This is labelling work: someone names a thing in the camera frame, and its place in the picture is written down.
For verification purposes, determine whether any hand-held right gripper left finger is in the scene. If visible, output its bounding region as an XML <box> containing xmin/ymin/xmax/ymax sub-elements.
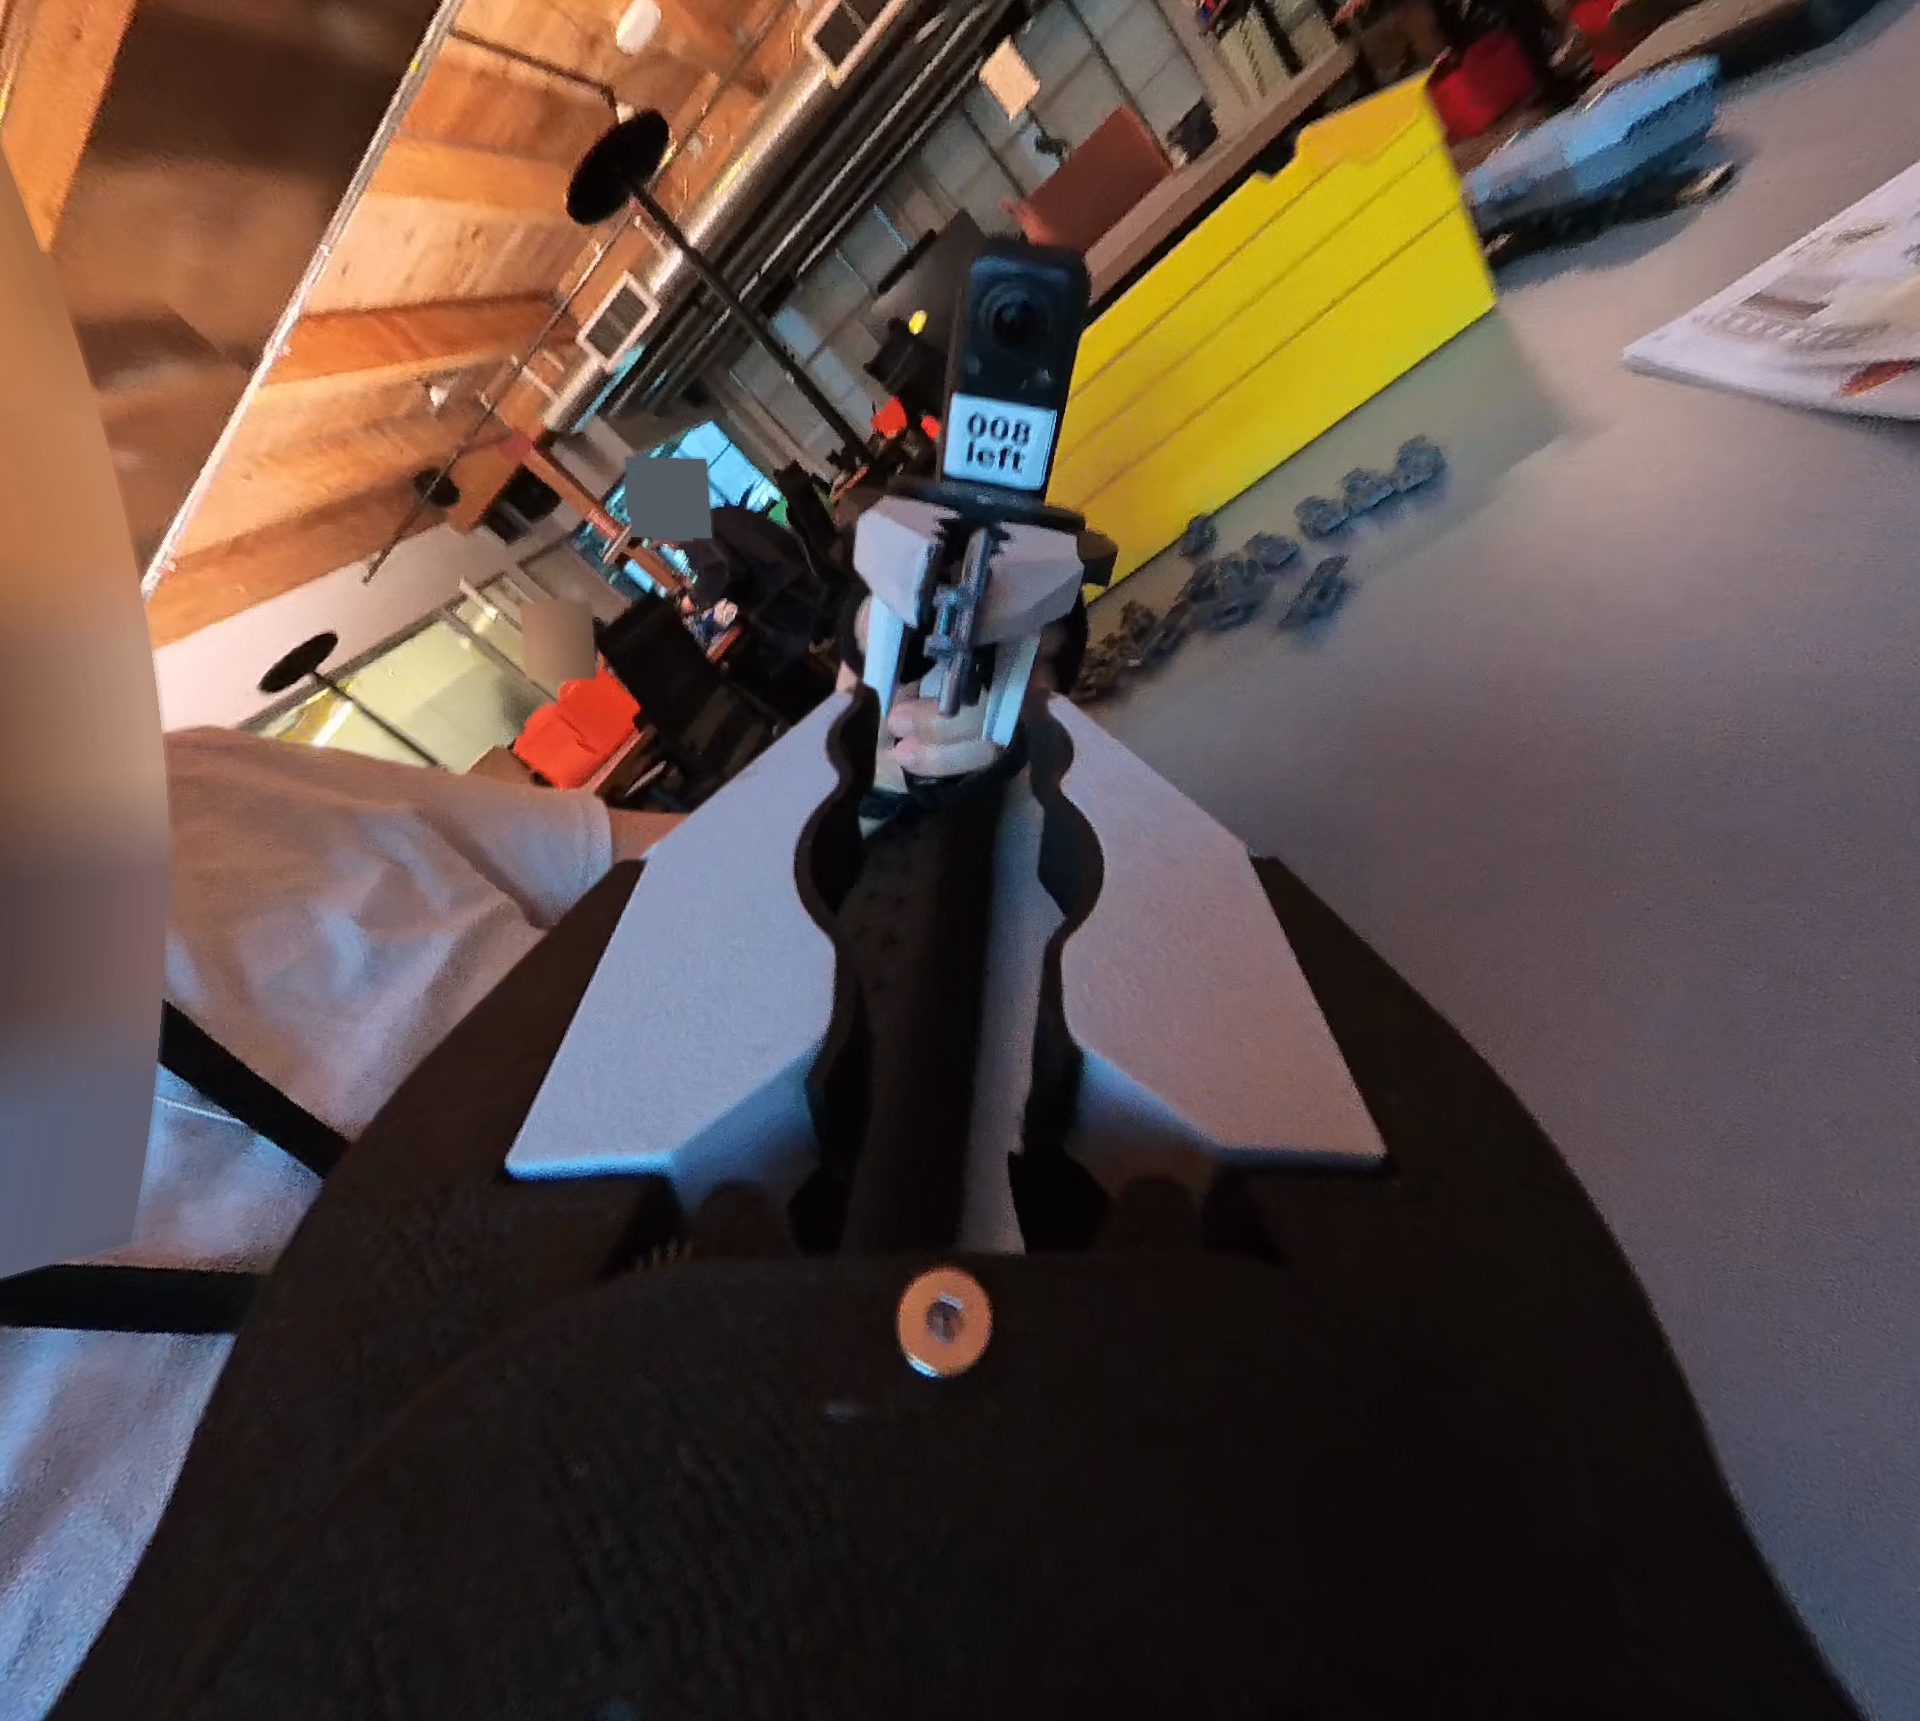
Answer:
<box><xmin>505</xmin><ymin>689</ymin><xmax>881</xmax><ymax>1250</ymax></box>

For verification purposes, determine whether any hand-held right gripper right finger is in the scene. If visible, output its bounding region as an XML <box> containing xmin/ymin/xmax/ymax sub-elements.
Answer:
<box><xmin>1034</xmin><ymin>693</ymin><xmax>1390</xmax><ymax>1205</ymax></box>

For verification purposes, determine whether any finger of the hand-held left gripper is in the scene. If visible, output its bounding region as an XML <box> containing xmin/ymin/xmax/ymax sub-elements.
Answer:
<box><xmin>979</xmin><ymin>530</ymin><xmax>1088</xmax><ymax>737</ymax></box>
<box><xmin>852</xmin><ymin>503</ymin><xmax>966</xmax><ymax>707</ymax></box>

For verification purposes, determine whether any grey toy track chain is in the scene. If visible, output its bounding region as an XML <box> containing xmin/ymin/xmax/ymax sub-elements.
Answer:
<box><xmin>923</xmin><ymin>529</ymin><xmax>1003</xmax><ymax>712</ymax></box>

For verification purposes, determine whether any row of grey track links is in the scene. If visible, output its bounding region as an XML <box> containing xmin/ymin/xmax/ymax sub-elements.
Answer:
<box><xmin>1073</xmin><ymin>434</ymin><xmax>1451</xmax><ymax>702</ymax></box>

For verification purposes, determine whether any grey desk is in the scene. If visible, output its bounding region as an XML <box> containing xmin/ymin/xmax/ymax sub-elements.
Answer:
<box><xmin>1081</xmin><ymin>0</ymin><xmax>1920</xmax><ymax>1721</ymax></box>

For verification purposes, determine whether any person's left hand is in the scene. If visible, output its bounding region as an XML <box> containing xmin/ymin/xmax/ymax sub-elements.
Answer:
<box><xmin>885</xmin><ymin>698</ymin><xmax>1026</xmax><ymax>791</ymax></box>

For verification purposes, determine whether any yellow plastic bin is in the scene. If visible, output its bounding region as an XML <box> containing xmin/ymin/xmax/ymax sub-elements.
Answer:
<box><xmin>1051</xmin><ymin>74</ymin><xmax>1500</xmax><ymax>586</ymax></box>

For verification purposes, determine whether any orange chair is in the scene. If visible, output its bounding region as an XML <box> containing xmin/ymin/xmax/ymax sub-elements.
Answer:
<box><xmin>513</xmin><ymin>671</ymin><xmax>641</xmax><ymax>793</ymax></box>

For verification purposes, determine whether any black round-base pole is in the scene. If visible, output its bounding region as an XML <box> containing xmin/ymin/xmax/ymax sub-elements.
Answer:
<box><xmin>567</xmin><ymin>107</ymin><xmax>881</xmax><ymax>463</ymax></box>
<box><xmin>258</xmin><ymin>630</ymin><xmax>439</xmax><ymax>770</ymax></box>

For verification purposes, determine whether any blue grey toy controller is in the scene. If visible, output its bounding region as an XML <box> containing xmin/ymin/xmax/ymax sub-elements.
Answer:
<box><xmin>1463</xmin><ymin>55</ymin><xmax>1721</xmax><ymax>237</ymax></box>

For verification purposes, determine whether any open instruction booklet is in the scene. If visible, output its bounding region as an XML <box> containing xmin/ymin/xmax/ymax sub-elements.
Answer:
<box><xmin>1624</xmin><ymin>159</ymin><xmax>1920</xmax><ymax>420</ymax></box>

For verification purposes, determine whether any black strap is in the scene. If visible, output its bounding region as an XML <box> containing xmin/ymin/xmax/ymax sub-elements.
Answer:
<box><xmin>0</xmin><ymin>1000</ymin><xmax>355</xmax><ymax>1337</ymax></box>

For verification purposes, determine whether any black cable with plug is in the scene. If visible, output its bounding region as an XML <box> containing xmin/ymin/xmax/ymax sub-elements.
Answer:
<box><xmin>1476</xmin><ymin>159</ymin><xmax>1741</xmax><ymax>260</ymax></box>

